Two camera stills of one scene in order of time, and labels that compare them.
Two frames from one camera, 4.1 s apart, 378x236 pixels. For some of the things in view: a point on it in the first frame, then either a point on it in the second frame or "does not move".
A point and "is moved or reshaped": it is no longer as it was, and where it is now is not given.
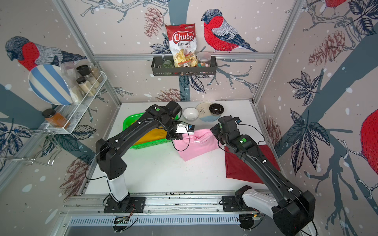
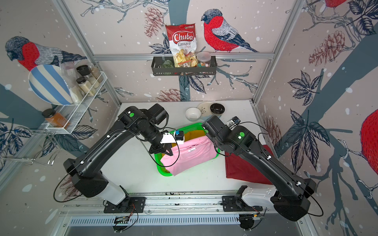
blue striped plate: (47, 83) does not move
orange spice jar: (55, 119) does not move
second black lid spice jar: (88, 89) does not move
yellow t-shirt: (157, 133) is moved or reshaped
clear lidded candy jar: (204, 59) does not move
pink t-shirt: (192, 146) is moved or reshaped
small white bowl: (190, 113) does not move
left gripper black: (176, 135) to (162, 147)
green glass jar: (167, 64) does not move
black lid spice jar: (85, 70) does not move
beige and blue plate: (204, 113) does not move
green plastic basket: (131, 119) is moved or reshaped
